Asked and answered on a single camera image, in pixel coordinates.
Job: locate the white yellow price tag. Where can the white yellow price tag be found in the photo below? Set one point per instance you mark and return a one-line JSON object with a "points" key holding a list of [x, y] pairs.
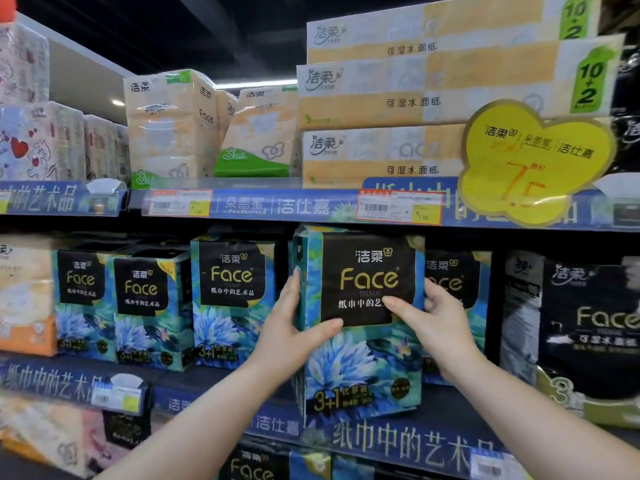
{"points": [[116, 397]]}

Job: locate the blue floral tissue pack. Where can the blue floral tissue pack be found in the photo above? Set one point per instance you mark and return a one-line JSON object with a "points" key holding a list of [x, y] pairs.
{"points": [[360, 274], [232, 304], [82, 304], [475, 279], [150, 314]]}

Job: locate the yellow flower-shaped price sign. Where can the yellow flower-shaped price sign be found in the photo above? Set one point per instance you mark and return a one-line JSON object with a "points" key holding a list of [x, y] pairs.
{"points": [[535, 159]]}

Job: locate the heart cartoon print tissue pack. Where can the heart cartoon print tissue pack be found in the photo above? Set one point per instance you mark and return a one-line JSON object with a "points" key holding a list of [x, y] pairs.
{"points": [[100, 147], [22, 64], [122, 152], [40, 144]]}

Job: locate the white black tissue pack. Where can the white black tissue pack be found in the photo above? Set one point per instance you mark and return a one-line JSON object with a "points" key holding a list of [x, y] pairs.
{"points": [[520, 314]]}

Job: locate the orange-edged price tag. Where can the orange-edged price tag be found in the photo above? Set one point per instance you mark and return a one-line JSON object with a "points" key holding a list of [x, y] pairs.
{"points": [[400, 207], [180, 202]]}

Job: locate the tissue-box-shaped shelf wobbler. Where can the tissue-box-shaped shelf wobbler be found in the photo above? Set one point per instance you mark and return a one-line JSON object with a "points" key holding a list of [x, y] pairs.
{"points": [[620, 194], [104, 192], [127, 414]]}

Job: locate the black tissue pack green base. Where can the black tissue pack green base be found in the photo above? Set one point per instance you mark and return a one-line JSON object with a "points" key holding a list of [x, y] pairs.
{"points": [[590, 334]]}

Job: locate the person's left forearm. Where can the person's left forearm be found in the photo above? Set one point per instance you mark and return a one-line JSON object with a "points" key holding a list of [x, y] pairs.
{"points": [[200, 424]]}

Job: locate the person's right thumb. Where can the person's right thumb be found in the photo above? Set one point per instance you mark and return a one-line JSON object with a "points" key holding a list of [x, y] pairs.
{"points": [[404, 309]]}

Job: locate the person's right forearm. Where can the person's right forearm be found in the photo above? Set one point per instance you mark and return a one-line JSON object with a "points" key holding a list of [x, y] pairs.
{"points": [[540, 424]]}

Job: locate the blue black tissue pack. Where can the blue black tissue pack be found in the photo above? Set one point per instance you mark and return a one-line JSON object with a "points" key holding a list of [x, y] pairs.
{"points": [[270, 467]]}

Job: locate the blue shelf edge strip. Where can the blue shelf edge strip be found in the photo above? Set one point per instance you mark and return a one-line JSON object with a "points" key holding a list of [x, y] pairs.
{"points": [[290, 204], [360, 439], [45, 379], [45, 198]]}

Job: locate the person's left thumb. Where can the person's left thumb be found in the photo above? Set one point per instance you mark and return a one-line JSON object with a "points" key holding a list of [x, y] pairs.
{"points": [[322, 329]]}

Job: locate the person's left hand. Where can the person's left hand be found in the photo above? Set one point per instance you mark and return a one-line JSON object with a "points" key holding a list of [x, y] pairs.
{"points": [[282, 344]]}

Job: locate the long yellow white tissue pack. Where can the long yellow white tissue pack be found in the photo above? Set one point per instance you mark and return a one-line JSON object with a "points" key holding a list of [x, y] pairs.
{"points": [[380, 154], [440, 84], [450, 24]]}

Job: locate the red object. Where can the red object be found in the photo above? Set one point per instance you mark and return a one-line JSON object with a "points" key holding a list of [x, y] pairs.
{"points": [[7, 7]]}

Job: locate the pink floral tissue pack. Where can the pink floral tissue pack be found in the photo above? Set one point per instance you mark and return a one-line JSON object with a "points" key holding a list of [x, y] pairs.
{"points": [[50, 439]]}

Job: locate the tall beige tissue pack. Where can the tall beige tissue pack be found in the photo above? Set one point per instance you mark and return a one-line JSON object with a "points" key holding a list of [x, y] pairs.
{"points": [[170, 129]]}

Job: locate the tilted beige green tissue pack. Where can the tilted beige green tissue pack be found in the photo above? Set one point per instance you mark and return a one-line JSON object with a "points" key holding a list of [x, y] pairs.
{"points": [[257, 134]]}

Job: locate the orange white tissue pack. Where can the orange white tissue pack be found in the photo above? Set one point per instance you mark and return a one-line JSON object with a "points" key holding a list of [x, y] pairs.
{"points": [[25, 294]]}

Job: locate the person's right hand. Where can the person's right hand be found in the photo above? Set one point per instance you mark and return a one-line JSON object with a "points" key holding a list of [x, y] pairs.
{"points": [[445, 334]]}

